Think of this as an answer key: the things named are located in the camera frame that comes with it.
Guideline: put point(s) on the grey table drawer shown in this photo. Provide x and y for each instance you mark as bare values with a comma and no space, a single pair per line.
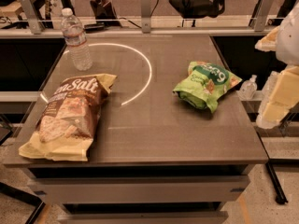
140,190
147,218

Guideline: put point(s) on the small sanitizer bottle right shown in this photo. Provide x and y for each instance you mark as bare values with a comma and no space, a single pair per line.
270,83

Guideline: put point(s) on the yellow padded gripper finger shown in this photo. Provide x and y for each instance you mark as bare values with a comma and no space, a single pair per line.
274,107
268,42

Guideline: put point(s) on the clear plastic water bottle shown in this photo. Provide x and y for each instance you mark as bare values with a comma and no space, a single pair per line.
76,40

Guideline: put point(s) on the grey table drawer upper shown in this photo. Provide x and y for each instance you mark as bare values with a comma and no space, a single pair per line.
140,190

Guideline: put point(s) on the grey table drawer lower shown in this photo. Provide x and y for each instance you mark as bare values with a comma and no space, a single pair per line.
147,218

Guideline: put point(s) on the small sanitizer bottle left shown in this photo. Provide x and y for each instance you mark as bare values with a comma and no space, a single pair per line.
248,88

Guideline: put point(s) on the green rice chip bag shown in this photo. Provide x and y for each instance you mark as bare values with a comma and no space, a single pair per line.
205,84

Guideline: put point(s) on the small sanitizer bottle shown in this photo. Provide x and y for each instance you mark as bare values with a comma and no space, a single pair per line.
248,88
270,83

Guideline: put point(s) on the black office chair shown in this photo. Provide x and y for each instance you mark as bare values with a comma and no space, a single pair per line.
198,9

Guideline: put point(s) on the metal rail bracket middle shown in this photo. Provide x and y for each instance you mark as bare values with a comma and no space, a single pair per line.
145,16

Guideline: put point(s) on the metal rail bracket left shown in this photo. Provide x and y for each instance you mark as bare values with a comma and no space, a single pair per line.
35,25

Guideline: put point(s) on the brown sea salt chip bag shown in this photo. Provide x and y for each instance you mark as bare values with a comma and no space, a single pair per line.
67,126

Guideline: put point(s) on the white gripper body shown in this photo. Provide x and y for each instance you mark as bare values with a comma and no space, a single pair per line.
289,39

